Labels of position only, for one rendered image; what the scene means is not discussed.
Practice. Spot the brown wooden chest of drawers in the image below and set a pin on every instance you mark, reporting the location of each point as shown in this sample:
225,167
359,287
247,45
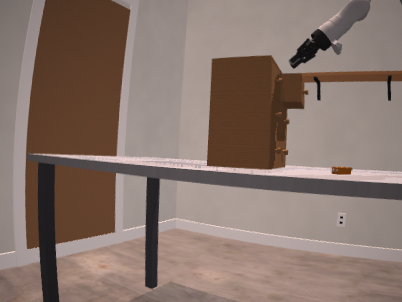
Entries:
240,112

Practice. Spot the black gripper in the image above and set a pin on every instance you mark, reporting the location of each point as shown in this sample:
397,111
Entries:
320,41

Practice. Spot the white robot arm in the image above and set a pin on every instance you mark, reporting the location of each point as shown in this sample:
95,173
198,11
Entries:
343,21

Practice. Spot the dark brown drawer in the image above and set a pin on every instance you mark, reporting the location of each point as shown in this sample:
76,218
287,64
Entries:
283,121
291,90
275,118
276,80
274,150
282,156

